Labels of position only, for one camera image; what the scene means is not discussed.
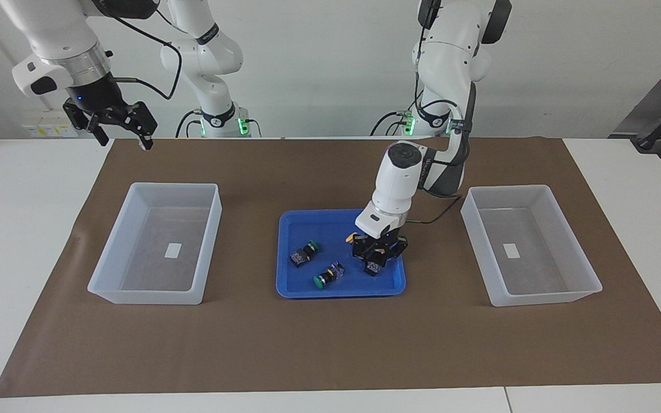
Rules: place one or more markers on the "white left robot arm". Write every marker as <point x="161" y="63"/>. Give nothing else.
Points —
<point x="399" y="178"/>

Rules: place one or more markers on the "white wall socket strip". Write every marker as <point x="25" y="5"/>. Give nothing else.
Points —
<point x="49" y="131"/>

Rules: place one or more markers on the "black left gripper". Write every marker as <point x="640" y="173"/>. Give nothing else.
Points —
<point x="382" y="244"/>

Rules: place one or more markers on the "blue plastic tray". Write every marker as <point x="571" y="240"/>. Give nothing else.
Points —
<point x="336" y="223"/>

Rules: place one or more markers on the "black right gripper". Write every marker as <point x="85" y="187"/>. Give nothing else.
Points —
<point x="98" y="97"/>

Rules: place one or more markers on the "small white label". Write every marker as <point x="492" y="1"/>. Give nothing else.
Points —
<point x="174" y="250"/>
<point x="510" y="250"/>

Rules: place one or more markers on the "brown paper table mat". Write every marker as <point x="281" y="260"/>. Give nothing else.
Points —
<point x="330" y="344"/>

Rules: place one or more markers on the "translucent white plastic box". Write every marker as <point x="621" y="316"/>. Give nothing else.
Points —
<point x="152" y="275"/>
<point x="537" y="275"/>

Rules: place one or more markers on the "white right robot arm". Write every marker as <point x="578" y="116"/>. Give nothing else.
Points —
<point x="61" y="34"/>

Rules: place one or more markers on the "green push button switch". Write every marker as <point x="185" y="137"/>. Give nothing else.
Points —
<point x="330" y="274"/>
<point x="302" y="256"/>

